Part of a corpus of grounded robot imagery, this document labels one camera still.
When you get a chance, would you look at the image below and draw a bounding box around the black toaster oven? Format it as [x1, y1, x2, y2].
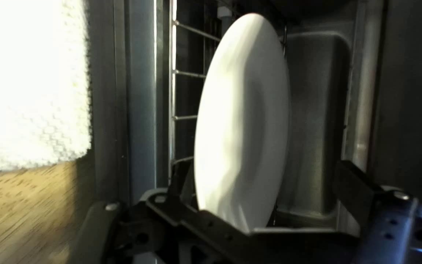
[88, 0, 422, 233]

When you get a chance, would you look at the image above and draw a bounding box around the white paper towel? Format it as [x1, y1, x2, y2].
[0, 0, 91, 172]

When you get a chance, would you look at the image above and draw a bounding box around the white paper plate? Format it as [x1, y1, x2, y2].
[193, 13, 290, 233]

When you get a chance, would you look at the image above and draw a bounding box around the oven wire rack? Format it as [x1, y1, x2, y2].
[167, 0, 223, 170]

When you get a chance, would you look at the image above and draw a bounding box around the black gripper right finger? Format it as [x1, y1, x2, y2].
[333, 160, 422, 264]

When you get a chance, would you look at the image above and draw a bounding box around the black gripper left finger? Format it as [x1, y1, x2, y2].
[69, 158, 349, 264]

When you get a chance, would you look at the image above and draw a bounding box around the metal baking tray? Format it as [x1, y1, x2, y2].
[277, 34, 350, 219]

